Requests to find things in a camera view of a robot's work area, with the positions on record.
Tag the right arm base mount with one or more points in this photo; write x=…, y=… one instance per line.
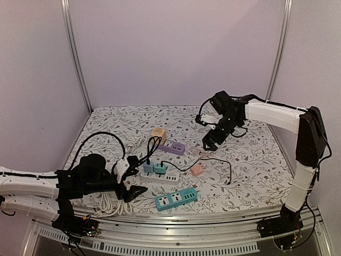
x=285, y=232

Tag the right aluminium frame post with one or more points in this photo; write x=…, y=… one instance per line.
x=288, y=5

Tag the aluminium frame post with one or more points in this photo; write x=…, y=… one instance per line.
x=65, y=7
x=288, y=5

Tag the white power strip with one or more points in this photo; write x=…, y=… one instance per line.
x=170, y=178

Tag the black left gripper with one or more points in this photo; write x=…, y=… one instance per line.
x=129, y=196

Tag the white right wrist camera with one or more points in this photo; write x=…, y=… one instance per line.
x=206, y=120

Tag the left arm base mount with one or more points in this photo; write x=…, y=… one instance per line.
x=76, y=226

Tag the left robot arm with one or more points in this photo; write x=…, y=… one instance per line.
x=49, y=195

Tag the light blue charger plug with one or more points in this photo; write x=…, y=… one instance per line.
x=148, y=167

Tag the teal charger plug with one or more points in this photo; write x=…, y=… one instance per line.
x=160, y=168

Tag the purple power strip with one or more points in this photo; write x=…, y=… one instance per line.
x=172, y=147

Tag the teal power strip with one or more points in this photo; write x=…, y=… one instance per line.
x=175, y=199

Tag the floral table mat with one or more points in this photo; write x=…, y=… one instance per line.
x=248, y=171

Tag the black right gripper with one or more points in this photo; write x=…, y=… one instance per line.
x=216, y=134

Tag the aluminium front rail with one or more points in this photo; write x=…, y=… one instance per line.
x=229, y=233

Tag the pink charger plug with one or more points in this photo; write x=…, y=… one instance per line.
x=196, y=170

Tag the left aluminium frame post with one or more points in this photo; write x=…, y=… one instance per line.
x=65, y=7

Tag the beige cube socket adapter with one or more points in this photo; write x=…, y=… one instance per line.
x=159, y=132

